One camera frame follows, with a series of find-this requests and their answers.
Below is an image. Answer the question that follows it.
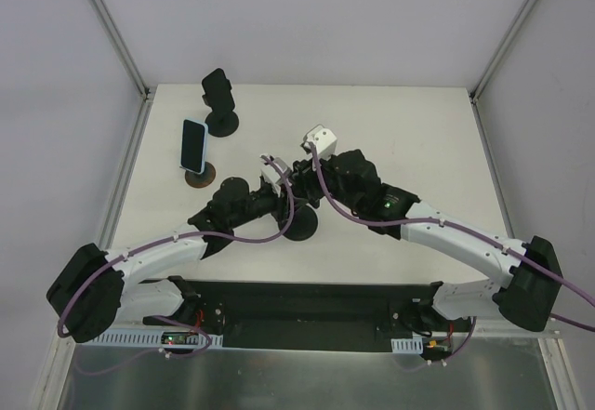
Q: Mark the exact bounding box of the blue case phone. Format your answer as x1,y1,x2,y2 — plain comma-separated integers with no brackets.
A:
180,119,208,174

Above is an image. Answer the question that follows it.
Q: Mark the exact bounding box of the black round base stand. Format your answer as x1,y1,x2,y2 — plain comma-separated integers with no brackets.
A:
283,205,318,242

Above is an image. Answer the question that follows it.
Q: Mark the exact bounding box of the white cable duct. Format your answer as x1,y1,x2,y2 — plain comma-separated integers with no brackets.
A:
390,335,424,355
85,329,223,350

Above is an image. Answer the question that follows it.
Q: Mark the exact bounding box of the left aluminium frame post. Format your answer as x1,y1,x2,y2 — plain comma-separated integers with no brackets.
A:
88,0,152,100

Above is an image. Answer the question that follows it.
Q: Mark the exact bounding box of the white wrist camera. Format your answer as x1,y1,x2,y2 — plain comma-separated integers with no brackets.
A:
300,124,337,159
260,153,291,197

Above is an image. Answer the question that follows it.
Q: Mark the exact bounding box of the brown base phone stand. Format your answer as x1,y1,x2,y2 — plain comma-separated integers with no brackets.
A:
184,162,217,189

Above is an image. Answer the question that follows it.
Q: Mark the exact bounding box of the rear black phone stand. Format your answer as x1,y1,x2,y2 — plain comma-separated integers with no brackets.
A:
203,94,239,138

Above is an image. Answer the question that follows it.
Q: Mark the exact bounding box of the rear black phone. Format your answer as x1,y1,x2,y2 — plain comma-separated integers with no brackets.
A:
201,68,235,113

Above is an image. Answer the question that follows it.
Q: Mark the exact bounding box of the right aluminium frame post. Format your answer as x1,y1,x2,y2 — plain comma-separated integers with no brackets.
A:
469,0,541,105

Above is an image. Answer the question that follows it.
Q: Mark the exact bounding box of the left white cable duct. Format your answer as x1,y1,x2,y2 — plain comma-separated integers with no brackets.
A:
85,329,223,350

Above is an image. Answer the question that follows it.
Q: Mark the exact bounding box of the aluminium frame post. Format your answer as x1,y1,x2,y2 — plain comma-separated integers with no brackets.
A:
469,0,541,105
88,0,152,100

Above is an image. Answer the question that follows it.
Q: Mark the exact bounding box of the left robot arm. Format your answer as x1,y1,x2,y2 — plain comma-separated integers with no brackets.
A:
46,178,303,343

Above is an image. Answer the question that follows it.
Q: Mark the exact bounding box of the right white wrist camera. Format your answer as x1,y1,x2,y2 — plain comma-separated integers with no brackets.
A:
300,124,337,159

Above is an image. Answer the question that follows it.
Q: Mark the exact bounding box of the right white cable duct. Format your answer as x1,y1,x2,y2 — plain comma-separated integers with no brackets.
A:
390,335,424,355

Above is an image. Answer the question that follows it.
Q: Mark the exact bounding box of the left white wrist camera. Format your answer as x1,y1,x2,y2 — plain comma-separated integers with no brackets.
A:
260,153,291,197

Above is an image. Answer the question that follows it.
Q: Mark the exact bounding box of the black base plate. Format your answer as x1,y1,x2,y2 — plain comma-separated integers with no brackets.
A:
165,276,470,352

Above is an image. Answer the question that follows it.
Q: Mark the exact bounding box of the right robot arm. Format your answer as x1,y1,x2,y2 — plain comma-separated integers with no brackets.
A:
291,150,562,332

